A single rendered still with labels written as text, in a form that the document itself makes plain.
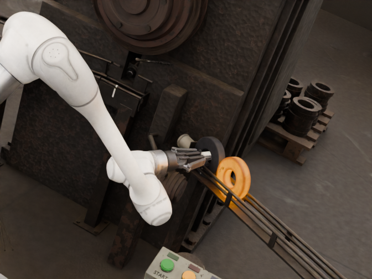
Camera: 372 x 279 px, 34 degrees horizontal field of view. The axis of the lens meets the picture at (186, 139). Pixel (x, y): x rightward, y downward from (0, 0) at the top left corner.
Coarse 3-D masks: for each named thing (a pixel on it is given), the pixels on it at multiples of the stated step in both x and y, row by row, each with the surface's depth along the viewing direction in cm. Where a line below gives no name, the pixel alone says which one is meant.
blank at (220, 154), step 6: (204, 138) 230; (210, 138) 227; (216, 138) 228; (198, 144) 233; (204, 144) 230; (210, 144) 227; (216, 144) 225; (198, 150) 233; (204, 150) 232; (210, 150) 227; (216, 150) 224; (222, 150) 225; (216, 156) 224; (222, 156) 224; (210, 162) 227; (216, 162) 224; (210, 168) 227; (216, 168) 225
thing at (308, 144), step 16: (288, 96) 411; (304, 96) 454; (320, 96) 445; (288, 112) 409; (304, 112) 403; (320, 112) 432; (272, 128) 408; (288, 128) 410; (304, 128) 409; (320, 128) 434; (272, 144) 416; (288, 144) 406; (304, 144) 403; (304, 160) 412
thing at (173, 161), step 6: (168, 156) 217; (174, 156) 218; (180, 156) 223; (168, 162) 216; (174, 162) 217; (180, 162) 219; (186, 162) 221; (168, 168) 217; (174, 168) 219; (180, 168) 220
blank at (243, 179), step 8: (224, 160) 221; (232, 160) 217; (240, 160) 217; (224, 168) 221; (232, 168) 217; (240, 168) 214; (248, 168) 215; (216, 176) 225; (224, 176) 221; (240, 176) 214; (248, 176) 214; (240, 184) 214; (248, 184) 214; (240, 192) 214
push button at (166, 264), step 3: (162, 261) 187; (165, 261) 187; (168, 261) 187; (171, 261) 187; (162, 264) 186; (165, 264) 186; (168, 264) 186; (171, 264) 186; (162, 267) 186; (165, 267) 185; (168, 267) 186; (171, 267) 186; (165, 270) 185; (168, 270) 185
